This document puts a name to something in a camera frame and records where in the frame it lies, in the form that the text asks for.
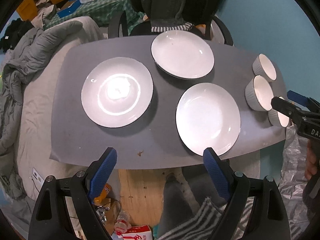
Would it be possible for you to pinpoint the striped grey white cloth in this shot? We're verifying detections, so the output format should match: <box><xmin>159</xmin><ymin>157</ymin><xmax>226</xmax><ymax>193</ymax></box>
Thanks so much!
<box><xmin>155</xmin><ymin>197</ymin><xmax>254</xmax><ymax>239</ymax></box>

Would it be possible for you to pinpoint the person's right hand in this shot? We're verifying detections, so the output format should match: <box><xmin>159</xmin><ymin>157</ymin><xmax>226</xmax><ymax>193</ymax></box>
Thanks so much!
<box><xmin>305</xmin><ymin>140</ymin><xmax>318</xmax><ymax>180</ymax></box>

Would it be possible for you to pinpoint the dark grey hooded garment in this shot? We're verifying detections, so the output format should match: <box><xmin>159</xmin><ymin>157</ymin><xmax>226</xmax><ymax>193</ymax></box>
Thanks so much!
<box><xmin>130</xmin><ymin>0</ymin><xmax>213</xmax><ymax>33</ymax></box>

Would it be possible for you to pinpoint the white plate top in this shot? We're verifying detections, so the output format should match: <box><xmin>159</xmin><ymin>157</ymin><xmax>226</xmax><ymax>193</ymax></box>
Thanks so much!
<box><xmin>151</xmin><ymin>30</ymin><xmax>215</xmax><ymax>79</ymax></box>

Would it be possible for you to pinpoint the red white box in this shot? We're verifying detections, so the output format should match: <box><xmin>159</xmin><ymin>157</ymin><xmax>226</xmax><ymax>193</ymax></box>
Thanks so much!
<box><xmin>116</xmin><ymin>225</ymin><xmax>153</xmax><ymax>240</ymax></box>

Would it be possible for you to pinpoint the white plate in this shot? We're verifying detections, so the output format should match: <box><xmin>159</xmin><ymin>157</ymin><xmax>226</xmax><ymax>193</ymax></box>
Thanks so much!
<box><xmin>176</xmin><ymin>83</ymin><xmax>241</xmax><ymax>156</ymax></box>
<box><xmin>81</xmin><ymin>57</ymin><xmax>153</xmax><ymax>128</ymax></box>
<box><xmin>151</xmin><ymin>30</ymin><xmax>215</xmax><ymax>79</ymax></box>

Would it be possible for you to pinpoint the green checkered cloth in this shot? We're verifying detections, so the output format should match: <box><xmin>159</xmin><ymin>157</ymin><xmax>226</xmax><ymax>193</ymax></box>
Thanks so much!
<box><xmin>44</xmin><ymin>0</ymin><xmax>144</xmax><ymax>33</ymax></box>

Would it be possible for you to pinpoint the silver foil bag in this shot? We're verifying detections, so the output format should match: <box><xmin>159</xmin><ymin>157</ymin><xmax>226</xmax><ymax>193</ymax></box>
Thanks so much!
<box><xmin>278</xmin><ymin>125</ymin><xmax>309</xmax><ymax>239</ymax></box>

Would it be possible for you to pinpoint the blue box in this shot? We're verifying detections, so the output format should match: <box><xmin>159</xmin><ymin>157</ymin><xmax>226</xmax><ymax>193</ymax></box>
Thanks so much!
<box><xmin>57</xmin><ymin>0</ymin><xmax>81</xmax><ymax>18</ymax></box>

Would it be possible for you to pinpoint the black office chair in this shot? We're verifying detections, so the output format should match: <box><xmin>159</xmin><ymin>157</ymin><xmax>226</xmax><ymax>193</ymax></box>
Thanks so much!
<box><xmin>108</xmin><ymin>0</ymin><xmax>233</xmax><ymax>46</ymax></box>

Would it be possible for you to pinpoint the grey puffy blanket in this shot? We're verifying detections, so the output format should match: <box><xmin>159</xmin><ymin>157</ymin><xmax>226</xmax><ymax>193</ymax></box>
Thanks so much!
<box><xmin>0</xmin><ymin>20</ymin><xmax>84</xmax><ymax>201</ymax></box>

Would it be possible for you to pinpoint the white ribbed bowl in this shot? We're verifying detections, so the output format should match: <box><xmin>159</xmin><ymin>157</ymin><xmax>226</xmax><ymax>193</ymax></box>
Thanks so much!
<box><xmin>267</xmin><ymin>107</ymin><xmax>290</xmax><ymax>127</ymax></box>
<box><xmin>252</xmin><ymin>54</ymin><xmax>277</xmax><ymax>82</ymax></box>
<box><xmin>245</xmin><ymin>75</ymin><xmax>274</xmax><ymax>111</ymax></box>

